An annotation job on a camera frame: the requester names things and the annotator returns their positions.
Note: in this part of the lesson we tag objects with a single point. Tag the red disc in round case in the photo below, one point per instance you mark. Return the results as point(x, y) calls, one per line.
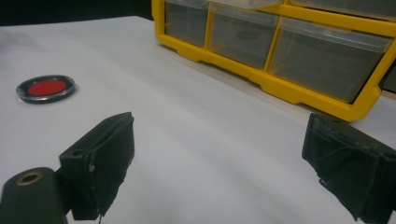
point(46, 88)

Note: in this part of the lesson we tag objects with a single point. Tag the clear plastic drawer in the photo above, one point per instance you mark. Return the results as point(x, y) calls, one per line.
point(249, 3)
point(186, 23)
point(243, 40)
point(323, 62)
point(348, 6)

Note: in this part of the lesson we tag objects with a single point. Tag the white table cover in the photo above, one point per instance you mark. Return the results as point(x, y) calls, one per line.
point(202, 140)

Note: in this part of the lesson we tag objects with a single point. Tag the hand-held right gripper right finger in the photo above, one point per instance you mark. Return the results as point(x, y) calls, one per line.
point(348, 165)

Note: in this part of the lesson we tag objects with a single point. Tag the yellow drawer cabinet frame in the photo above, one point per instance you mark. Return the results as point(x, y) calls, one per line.
point(280, 85)

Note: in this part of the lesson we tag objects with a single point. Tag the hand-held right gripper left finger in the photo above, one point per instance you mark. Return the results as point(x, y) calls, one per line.
point(99, 158)

